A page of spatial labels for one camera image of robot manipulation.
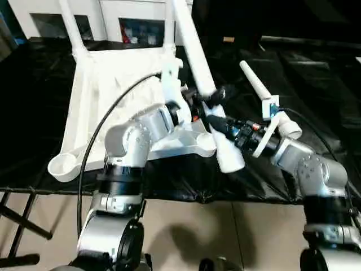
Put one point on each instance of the white plastic table leg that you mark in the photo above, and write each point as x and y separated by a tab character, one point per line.
194	50
73	28
169	28
256	82

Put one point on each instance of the white glass-door cabinet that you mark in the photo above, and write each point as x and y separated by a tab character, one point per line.
107	17

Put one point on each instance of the small tan label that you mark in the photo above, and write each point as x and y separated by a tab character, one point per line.
228	39

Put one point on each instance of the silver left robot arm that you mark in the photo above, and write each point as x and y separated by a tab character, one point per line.
132	138

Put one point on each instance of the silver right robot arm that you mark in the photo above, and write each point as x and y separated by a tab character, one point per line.
318	172

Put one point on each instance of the black table mat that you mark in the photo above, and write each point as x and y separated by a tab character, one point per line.
296	84

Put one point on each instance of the white plastic table top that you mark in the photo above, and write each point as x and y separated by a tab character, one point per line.
93	93

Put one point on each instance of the black folding stand frame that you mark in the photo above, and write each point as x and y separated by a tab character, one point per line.
19	223

